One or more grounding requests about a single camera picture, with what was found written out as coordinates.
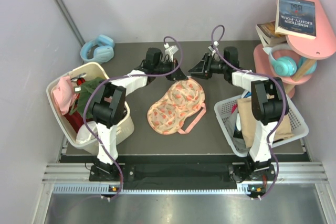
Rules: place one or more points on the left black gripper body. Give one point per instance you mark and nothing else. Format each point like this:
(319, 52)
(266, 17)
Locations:
(163, 68)

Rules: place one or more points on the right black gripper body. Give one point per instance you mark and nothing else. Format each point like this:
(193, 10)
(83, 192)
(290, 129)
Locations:
(218, 67)

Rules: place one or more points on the floral mesh laundry bag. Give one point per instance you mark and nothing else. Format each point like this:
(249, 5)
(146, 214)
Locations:
(179, 110)

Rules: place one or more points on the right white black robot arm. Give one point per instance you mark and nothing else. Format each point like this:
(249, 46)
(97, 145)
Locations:
(268, 105)

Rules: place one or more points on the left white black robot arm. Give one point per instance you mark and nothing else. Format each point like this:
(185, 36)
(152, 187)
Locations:
(107, 106)

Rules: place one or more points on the stacked paperback books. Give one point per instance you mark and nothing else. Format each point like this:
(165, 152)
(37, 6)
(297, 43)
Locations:
(267, 35)

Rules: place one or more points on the white perforated plastic basket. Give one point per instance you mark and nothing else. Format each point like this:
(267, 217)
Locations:
(264, 135)

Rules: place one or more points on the teal headphones on shelf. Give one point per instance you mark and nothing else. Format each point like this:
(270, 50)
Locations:
(283, 66)

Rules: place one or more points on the blue headphones on table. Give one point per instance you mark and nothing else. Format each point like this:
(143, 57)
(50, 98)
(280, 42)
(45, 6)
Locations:
(99, 50)

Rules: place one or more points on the beige folded garment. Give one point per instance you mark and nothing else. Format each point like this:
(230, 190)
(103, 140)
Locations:
(248, 123)

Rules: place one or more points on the dark green garment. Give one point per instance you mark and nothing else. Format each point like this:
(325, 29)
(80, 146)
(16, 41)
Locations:
(82, 93)

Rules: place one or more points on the Nineteen Eighty-Four book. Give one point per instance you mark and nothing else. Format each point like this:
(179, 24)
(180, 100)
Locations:
(296, 18)

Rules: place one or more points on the grey garment in basket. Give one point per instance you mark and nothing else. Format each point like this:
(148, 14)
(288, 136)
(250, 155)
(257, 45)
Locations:
(235, 134)

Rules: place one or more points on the pink tiered shelf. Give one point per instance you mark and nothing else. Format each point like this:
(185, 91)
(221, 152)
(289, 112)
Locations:
(320, 48)

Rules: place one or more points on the pink garment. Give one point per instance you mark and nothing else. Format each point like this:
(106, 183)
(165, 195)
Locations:
(64, 95)

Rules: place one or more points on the red garment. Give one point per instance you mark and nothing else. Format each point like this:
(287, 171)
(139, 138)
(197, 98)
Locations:
(75, 120)

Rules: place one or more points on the white garment in basket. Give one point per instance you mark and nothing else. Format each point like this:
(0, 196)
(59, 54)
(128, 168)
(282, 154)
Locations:
(84, 135)

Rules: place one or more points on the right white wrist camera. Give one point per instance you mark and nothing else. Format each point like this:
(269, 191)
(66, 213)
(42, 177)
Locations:
(213, 49)

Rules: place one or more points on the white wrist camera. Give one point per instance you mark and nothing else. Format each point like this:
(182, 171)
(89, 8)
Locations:
(170, 51)
(213, 49)

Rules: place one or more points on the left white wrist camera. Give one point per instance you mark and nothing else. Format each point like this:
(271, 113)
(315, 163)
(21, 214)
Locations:
(170, 51)

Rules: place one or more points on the aluminium rail frame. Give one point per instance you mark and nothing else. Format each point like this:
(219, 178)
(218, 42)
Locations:
(163, 188)

